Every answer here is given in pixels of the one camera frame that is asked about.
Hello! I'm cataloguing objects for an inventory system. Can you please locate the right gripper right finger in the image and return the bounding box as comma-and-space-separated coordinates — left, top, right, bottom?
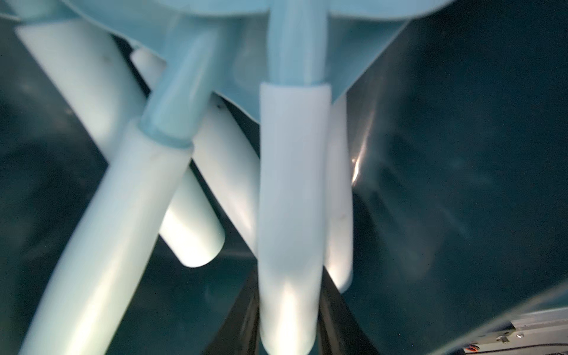
317, 269, 379, 354

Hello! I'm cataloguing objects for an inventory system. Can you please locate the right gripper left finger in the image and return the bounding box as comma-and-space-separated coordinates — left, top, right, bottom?
202, 268, 260, 355

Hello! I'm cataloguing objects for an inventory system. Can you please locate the blue shovel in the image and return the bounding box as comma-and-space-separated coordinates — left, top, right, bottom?
17, 12, 249, 355
165, 1, 445, 354
129, 46, 261, 256
324, 95, 354, 293
1, 1, 226, 268

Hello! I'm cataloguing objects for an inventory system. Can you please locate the blue-grey storage box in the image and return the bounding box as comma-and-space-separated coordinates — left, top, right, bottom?
1, 1, 567, 354

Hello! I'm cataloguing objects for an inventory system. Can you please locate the aluminium front rail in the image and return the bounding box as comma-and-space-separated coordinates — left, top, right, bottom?
461, 307, 567, 354

